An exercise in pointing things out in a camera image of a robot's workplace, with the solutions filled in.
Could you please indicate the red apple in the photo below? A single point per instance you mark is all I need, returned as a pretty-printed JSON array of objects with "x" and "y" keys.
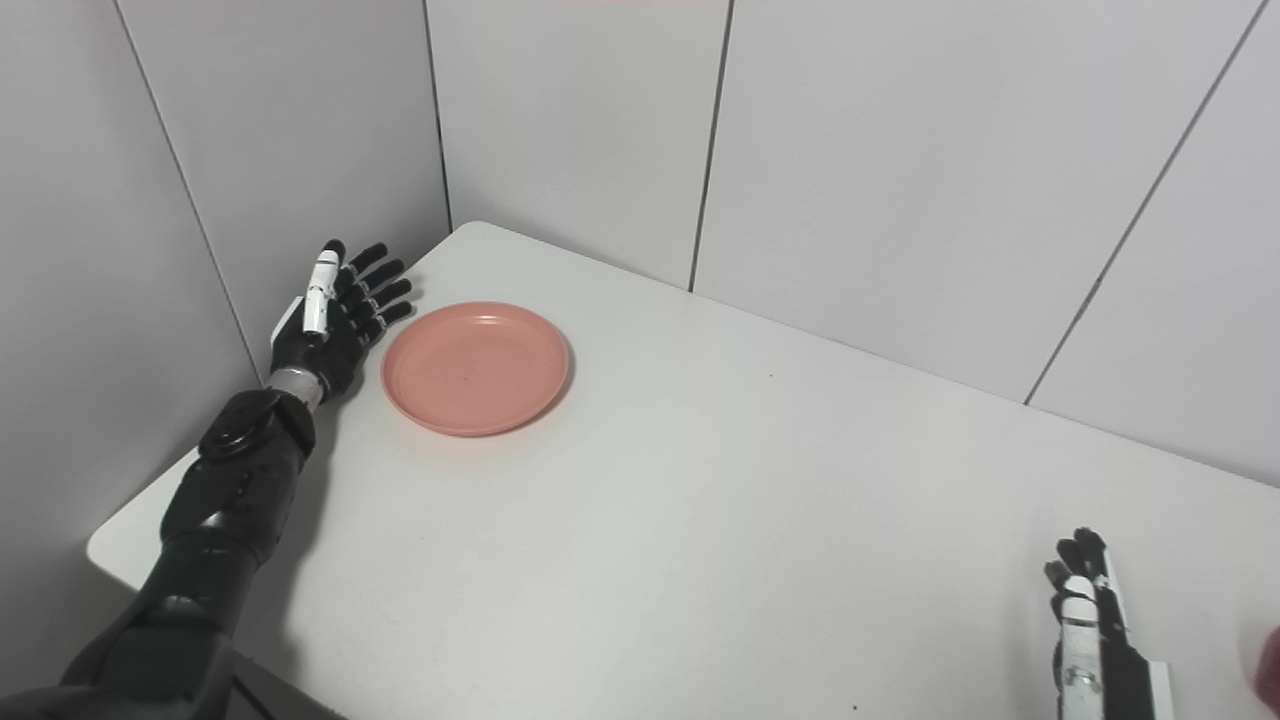
[{"x": 1272, "y": 665}]

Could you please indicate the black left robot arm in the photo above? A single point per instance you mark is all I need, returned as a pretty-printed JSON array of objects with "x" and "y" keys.
[{"x": 220, "y": 500}]

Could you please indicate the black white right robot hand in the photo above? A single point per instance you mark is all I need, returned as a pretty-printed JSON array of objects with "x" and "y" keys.
[{"x": 1125, "y": 670}]

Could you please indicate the pink plate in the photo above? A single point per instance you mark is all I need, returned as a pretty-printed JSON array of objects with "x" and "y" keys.
[{"x": 475, "y": 370}]

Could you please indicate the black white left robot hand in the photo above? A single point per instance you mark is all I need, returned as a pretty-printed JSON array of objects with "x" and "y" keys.
[{"x": 335, "y": 345}]

